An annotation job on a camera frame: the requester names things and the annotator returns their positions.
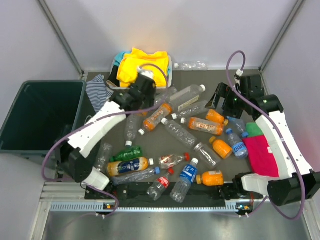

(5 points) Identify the orange bottle with dark label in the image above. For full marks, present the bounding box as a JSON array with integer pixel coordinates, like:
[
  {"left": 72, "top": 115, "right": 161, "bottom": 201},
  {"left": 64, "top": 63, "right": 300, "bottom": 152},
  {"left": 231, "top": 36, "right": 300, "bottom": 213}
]
[{"left": 106, "top": 157, "right": 155, "bottom": 177}]

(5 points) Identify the orange bottle tall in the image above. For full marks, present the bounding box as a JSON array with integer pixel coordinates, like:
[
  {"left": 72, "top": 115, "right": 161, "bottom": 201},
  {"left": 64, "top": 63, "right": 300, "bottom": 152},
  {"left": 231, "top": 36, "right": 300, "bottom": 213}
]
[{"left": 138, "top": 103, "right": 172, "bottom": 136}]

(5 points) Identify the grey cable duct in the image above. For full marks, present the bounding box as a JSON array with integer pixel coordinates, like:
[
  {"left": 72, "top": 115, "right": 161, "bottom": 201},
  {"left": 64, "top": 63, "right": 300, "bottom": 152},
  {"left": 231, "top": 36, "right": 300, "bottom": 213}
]
[{"left": 50, "top": 202, "right": 239, "bottom": 213}]

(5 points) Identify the orange bottle with white label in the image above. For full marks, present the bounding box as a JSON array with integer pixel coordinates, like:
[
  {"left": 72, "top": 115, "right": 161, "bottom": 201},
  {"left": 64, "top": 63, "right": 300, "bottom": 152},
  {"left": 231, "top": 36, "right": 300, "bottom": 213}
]
[{"left": 180, "top": 117, "right": 224, "bottom": 136}]

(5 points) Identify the red cap crushed bottle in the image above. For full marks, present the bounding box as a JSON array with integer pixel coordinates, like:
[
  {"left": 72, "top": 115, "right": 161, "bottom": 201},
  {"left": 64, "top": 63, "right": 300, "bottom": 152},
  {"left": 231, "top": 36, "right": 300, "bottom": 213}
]
[{"left": 158, "top": 152, "right": 190, "bottom": 170}]

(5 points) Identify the clear bottle blue cap front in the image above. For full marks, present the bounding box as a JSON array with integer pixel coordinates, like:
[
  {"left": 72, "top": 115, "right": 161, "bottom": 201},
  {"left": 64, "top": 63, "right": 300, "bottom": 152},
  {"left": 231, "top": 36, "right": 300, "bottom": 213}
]
[{"left": 111, "top": 167, "right": 161, "bottom": 186}]

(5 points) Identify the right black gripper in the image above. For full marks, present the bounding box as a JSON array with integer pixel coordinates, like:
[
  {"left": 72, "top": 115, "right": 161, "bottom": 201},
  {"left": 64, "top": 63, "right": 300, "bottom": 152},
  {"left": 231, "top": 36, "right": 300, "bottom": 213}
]
[{"left": 205, "top": 82, "right": 249, "bottom": 119}]

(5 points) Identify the clear crushed bottle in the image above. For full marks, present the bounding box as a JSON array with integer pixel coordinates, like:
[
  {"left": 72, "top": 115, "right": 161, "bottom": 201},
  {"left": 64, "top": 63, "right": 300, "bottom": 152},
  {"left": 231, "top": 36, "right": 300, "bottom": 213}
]
[{"left": 161, "top": 118, "right": 197, "bottom": 149}]

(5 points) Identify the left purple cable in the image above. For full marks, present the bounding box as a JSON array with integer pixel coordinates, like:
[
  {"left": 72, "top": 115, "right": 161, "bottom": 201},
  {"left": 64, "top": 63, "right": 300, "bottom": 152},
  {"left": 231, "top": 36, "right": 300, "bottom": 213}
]
[{"left": 41, "top": 63, "right": 170, "bottom": 218}]

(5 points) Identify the yellow cloth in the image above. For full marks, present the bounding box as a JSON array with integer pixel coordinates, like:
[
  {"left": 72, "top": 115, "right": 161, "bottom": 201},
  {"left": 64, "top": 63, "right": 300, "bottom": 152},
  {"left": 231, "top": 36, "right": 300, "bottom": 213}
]
[{"left": 116, "top": 48, "right": 170, "bottom": 88}]

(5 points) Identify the large clear bottle with label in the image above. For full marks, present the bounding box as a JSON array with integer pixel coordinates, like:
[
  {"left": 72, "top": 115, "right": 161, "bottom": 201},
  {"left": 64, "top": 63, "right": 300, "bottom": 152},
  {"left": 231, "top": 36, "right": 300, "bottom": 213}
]
[{"left": 168, "top": 84, "right": 206, "bottom": 112}]

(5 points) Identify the clear ribbed bottle middle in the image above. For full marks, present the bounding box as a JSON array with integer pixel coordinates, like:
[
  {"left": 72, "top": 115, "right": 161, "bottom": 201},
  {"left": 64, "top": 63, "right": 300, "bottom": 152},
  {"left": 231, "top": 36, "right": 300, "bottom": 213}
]
[{"left": 171, "top": 100, "right": 209, "bottom": 120}]

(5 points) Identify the blue label water bottle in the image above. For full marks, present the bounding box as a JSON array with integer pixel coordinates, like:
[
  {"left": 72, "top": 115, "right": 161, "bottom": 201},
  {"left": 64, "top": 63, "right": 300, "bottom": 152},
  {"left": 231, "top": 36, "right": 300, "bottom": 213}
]
[{"left": 170, "top": 158, "right": 199, "bottom": 203}]

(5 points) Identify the white plastic basket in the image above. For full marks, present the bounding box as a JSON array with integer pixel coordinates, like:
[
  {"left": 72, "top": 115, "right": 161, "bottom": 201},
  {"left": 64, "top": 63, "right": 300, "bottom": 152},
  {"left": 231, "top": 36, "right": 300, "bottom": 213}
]
[{"left": 106, "top": 55, "right": 173, "bottom": 90}]

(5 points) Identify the crushed green bottle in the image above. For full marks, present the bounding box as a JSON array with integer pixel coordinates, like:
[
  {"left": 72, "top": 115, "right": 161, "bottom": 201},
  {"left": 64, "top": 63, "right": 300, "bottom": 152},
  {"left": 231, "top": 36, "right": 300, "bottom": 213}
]
[{"left": 109, "top": 146, "right": 143, "bottom": 163}]

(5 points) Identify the blue label bottle right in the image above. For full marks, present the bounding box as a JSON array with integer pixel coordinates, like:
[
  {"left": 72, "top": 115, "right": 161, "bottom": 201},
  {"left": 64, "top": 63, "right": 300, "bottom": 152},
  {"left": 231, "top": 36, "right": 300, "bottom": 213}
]
[{"left": 225, "top": 128, "right": 249, "bottom": 159}]

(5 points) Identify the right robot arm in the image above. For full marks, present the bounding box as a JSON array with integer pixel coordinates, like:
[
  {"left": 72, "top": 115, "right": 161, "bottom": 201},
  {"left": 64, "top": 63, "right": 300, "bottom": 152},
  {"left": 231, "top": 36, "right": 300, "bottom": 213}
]
[{"left": 206, "top": 75, "right": 320, "bottom": 206}]

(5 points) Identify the magenta cloth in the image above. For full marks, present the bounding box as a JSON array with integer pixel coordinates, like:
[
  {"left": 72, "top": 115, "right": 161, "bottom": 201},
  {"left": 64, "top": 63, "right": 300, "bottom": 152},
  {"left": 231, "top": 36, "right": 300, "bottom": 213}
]
[{"left": 243, "top": 135, "right": 279, "bottom": 178}]

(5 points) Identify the clear jar without cap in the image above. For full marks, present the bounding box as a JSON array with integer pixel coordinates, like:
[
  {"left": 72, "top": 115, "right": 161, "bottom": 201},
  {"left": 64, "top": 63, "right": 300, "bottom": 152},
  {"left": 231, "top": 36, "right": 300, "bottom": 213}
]
[{"left": 193, "top": 142, "right": 222, "bottom": 168}]

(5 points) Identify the teal cloth in basket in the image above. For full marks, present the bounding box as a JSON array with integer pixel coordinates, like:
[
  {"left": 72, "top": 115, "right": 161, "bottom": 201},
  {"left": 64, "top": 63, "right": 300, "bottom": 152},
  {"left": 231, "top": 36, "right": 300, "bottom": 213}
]
[{"left": 113, "top": 51, "right": 131, "bottom": 67}]

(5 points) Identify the blue cap bottle by right arm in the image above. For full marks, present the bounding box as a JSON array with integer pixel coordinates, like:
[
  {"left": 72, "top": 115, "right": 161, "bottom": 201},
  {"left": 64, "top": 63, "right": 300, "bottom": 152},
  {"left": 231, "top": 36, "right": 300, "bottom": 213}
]
[{"left": 226, "top": 116, "right": 249, "bottom": 138}]

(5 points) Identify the green cloth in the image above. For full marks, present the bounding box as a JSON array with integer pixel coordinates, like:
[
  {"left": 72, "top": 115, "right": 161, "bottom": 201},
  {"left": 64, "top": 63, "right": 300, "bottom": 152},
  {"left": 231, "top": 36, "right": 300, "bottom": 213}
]
[{"left": 245, "top": 122, "right": 264, "bottom": 138}]

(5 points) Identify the red cap cola bottle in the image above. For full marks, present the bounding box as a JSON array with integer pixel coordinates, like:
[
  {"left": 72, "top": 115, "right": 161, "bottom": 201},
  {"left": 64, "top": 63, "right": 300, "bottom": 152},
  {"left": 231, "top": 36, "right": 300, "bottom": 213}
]
[{"left": 146, "top": 168, "right": 174, "bottom": 201}]

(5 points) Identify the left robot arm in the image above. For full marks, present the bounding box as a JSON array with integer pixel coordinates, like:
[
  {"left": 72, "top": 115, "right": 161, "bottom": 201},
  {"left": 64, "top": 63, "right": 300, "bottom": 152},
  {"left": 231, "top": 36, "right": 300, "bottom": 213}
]
[{"left": 55, "top": 69, "right": 156, "bottom": 199}]

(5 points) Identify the orange bottle near front edge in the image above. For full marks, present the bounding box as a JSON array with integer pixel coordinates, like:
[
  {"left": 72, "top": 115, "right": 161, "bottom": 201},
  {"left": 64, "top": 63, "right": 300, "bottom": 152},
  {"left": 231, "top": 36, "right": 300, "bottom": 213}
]
[{"left": 196, "top": 170, "right": 224, "bottom": 187}]

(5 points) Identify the clear bottle white cap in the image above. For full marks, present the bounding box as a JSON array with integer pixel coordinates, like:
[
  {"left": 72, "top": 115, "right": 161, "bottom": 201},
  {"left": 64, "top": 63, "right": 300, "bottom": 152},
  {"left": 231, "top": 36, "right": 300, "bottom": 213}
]
[{"left": 124, "top": 113, "right": 143, "bottom": 147}]

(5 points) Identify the blue striped cloth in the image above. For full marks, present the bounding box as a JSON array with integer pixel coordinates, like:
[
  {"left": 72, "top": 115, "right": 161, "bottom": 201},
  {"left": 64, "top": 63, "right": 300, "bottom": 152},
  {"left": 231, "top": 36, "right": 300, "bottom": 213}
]
[{"left": 86, "top": 74, "right": 114, "bottom": 113}]

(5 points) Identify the dark green plastic bin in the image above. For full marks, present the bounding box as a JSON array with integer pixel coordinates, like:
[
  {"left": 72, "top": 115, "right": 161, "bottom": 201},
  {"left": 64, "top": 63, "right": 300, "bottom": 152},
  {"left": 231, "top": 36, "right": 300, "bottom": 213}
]
[{"left": 0, "top": 80, "right": 95, "bottom": 165}]

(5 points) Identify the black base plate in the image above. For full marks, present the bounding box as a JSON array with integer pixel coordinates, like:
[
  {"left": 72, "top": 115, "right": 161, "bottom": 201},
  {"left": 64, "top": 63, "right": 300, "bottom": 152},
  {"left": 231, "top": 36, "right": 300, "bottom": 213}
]
[{"left": 84, "top": 181, "right": 265, "bottom": 201}]

